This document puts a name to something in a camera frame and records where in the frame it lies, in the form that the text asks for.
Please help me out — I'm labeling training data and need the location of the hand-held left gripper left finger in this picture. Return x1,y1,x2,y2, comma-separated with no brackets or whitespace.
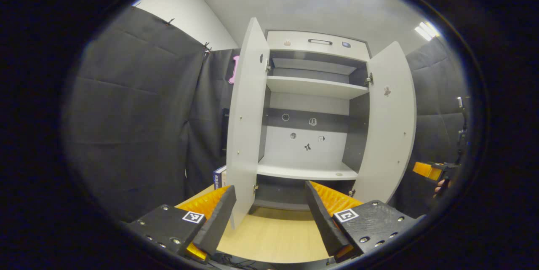
126,185,237,262

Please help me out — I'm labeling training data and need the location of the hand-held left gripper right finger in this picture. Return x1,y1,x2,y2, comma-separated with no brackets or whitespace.
304,180,424,262

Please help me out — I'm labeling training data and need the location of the stack of books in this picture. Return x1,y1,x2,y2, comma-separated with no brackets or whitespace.
213,166,228,190

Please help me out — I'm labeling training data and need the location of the grey cabinet door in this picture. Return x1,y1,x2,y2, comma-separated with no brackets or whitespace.
225,17,271,229
352,41,417,205

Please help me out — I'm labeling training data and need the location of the black backdrop cloth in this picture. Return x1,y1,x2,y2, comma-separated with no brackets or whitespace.
63,7,468,224

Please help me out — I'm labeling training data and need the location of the small ceiling light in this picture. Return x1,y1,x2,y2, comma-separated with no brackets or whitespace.
415,21,440,42

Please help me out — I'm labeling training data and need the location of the grey double-door shoe cabinet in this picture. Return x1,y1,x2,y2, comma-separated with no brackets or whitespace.
253,30,373,211

